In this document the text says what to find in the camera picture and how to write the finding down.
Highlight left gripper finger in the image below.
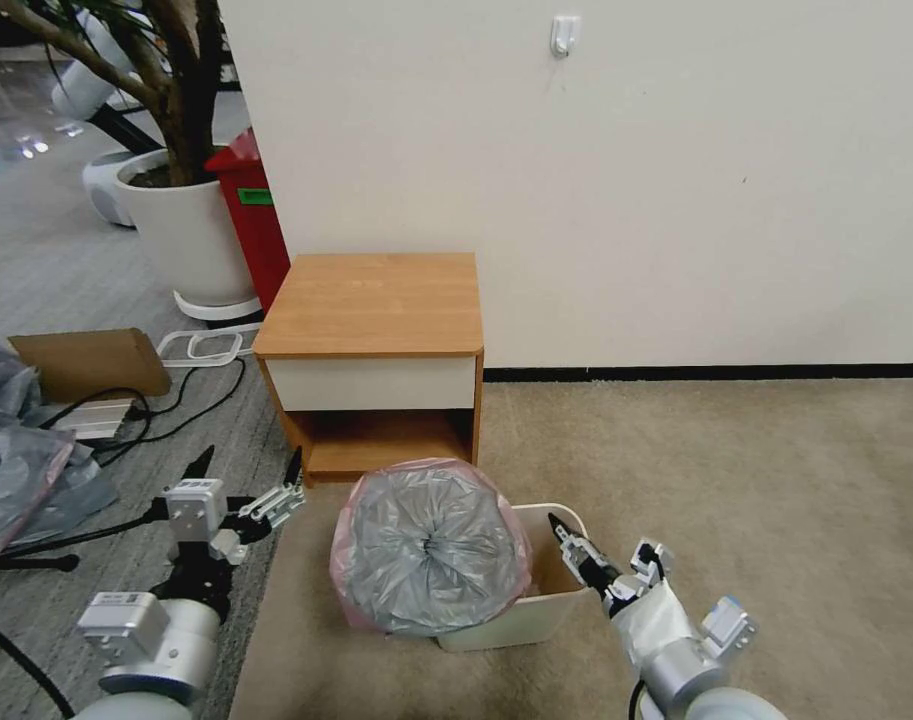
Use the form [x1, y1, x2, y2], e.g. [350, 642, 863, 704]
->
[236, 446, 309, 526]
[172, 445, 216, 493]

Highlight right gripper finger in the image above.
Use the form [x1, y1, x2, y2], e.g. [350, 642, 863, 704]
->
[547, 512, 616, 592]
[629, 538, 668, 584]

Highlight cream plastic trash can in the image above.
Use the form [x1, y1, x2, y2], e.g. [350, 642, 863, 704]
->
[433, 502, 595, 652]

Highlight pink garbage bag grey inside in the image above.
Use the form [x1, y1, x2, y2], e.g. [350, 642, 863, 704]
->
[329, 457, 533, 637]

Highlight beige carpet rug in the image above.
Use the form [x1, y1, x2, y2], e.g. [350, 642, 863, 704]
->
[227, 377, 913, 720]

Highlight silver metal box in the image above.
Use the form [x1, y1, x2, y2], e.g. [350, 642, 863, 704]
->
[50, 398, 139, 442]

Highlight black tripod legs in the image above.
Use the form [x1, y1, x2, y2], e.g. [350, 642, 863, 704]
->
[0, 491, 174, 576]

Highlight brown cardboard box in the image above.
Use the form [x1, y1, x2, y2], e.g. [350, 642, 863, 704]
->
[6, 327, 175, 407]

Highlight white nightstand drawer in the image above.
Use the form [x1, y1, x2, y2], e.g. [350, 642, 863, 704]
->
[264, 355, 478, 413]

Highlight white pot saucer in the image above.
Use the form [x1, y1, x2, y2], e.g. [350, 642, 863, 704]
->
[172, 289, 267, 323]

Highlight grey plastic bags pile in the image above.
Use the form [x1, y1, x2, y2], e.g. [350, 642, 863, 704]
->
[0, 340, 121, 561]

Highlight wooden nightstand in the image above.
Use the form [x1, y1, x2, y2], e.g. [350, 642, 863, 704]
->
[251, 252, 487, 490]

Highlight white plant pot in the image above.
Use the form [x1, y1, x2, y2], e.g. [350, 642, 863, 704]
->
[114, 146, 259, 309]

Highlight red bin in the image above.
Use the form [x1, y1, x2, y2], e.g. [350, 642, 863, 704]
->
[203, 127, 292, 316]

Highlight indoor tree plant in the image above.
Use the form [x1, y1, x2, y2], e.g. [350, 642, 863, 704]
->
[0, 0, 241, 187]

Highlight white robot shell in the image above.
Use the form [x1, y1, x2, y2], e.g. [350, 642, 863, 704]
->
[50, 5, 140, 121]

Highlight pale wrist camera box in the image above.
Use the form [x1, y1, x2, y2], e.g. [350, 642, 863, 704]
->
[163, 478, 226, 541]

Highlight black floor cable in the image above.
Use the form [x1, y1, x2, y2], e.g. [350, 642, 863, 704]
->
[86, 352, 249, 468]

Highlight white wire rack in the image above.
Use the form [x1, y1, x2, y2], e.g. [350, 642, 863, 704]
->
[157, 329, 247, 368]

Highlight thick black cable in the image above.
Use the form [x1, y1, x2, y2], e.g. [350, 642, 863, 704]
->
[0, 605, 76, 720]

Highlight white wall hook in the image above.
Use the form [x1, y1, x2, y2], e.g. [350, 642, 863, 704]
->
[551, 15, 582, 58]

